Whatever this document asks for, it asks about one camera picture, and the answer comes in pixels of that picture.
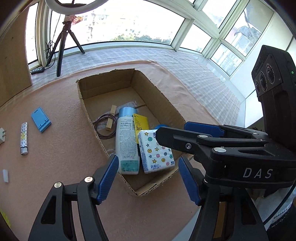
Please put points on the black inline cable remote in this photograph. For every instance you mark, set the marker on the black inline cable remote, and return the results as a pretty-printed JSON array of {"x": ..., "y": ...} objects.
[{"x": 37, "y": 70}]

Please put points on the patterned white lighter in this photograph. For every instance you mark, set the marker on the patterned white lighter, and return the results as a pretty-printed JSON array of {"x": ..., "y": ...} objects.
[{"x": 24, "y": 139}]

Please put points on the black camera module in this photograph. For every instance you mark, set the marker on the black camera module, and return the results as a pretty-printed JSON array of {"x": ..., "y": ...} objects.
[{"x": 274, "y": 80}]

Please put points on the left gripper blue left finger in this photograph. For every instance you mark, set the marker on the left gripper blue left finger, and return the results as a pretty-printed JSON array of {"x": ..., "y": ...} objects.
[{"x": 104, "y": 177}]

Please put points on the white ring light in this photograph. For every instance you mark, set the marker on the white ring light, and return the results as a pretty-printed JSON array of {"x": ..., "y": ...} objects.
[{"x": 72, "y": 8}]

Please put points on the large wooden board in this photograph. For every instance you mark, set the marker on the large wooden board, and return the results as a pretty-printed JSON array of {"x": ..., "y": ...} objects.
[{"x": 15, "y": 75}]

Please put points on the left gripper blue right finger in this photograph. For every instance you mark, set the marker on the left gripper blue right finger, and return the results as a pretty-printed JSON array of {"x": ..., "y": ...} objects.
[{"x": 192, "y": 178}]

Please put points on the blue plastic phone stand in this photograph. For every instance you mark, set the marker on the blue plastic phone stand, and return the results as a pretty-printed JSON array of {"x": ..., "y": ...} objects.
[{"x": 40, "y": 119}]

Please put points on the yellow plastic shuttlecock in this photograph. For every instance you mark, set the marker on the yellow plastic shuttlecock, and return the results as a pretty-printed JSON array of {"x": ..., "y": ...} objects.
[{"x": 5, "y": 218}]

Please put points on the open cardboard box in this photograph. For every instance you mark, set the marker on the open cardboard box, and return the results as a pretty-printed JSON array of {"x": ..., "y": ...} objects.
[{"x": 128, "y": 88}]

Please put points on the round blue tin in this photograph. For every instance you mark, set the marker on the round blue tin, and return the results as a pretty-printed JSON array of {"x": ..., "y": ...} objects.
[{"x": 159, "y": 126}]

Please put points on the star patterned tissue pack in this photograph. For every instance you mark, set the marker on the star patterned tissue pack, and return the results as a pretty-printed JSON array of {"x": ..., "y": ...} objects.
[{"x": 154, "y": 156}]

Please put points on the white USB wall charger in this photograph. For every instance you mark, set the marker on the white USB wall charger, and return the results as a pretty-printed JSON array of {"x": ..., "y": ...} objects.
[{"x": 2, "y": 135}]

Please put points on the white lotion bottle blue cap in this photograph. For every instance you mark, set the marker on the white lotion bottle blue cap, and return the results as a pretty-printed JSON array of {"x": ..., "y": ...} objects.
[{"x": 125, "y": 142}]

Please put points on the wooden clothespin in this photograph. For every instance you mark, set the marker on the wooden clothespin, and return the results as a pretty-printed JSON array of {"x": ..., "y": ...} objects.
[{"x": 110, "y": 119}]

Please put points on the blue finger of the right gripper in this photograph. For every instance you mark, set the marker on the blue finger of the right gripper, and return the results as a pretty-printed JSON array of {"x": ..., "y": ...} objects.
[
  {"x": 178, "y": 139},
  {"x": 207, "y": 129}
]

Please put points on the small white translucent cap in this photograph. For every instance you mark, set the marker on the small white translucent cap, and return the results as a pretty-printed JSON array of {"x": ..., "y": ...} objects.
[{"x": 5, "y": 176}]

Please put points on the yellow black box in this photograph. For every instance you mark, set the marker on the yellow black box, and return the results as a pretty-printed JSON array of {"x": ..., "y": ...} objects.
[{"x": 140, "y": 123}]

